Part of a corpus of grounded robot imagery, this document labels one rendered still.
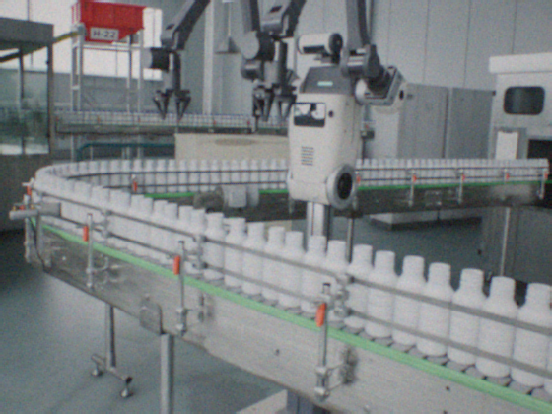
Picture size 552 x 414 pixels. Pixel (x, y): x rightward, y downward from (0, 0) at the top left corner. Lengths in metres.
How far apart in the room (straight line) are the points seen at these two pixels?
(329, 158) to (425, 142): 5.72
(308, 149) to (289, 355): 0.89
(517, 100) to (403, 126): 2.47
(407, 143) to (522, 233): 2.73
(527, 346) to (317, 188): 1.11
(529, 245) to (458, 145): 3.23
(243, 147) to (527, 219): 2.68
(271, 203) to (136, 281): 1.63
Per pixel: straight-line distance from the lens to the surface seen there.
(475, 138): 8.28
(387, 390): 1.14
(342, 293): 1.13
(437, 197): 3.96
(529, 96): 5.08
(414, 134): 7.47
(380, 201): 3.64
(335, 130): 1.90
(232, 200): 2.91
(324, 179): 1.93
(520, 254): 5.15
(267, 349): 1.32
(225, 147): 5.52
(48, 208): 2.11
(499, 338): 1.02
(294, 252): 1.25
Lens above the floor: 1.42
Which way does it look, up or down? 9 degrees down
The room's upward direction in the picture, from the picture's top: 2 degrees clockwise
